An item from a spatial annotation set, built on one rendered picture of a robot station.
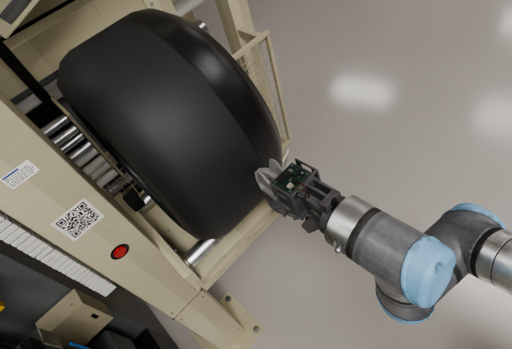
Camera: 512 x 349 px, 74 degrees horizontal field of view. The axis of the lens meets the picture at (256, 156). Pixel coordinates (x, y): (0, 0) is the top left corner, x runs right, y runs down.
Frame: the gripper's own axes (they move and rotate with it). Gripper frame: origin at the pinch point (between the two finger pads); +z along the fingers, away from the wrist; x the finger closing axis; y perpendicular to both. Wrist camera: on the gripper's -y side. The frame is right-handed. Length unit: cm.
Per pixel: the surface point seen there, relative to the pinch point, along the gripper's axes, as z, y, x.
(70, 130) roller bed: 60, 4, 22
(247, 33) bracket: 73, -12, -57
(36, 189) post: 18.6, 17.9, 32.3
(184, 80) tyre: 9.9, 22.3, 1.3
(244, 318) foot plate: 37, -114, 23
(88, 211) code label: 19.9, 6.3, 29.6
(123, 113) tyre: 11.8, 23.1, 13.3
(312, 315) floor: 14, -117, -1
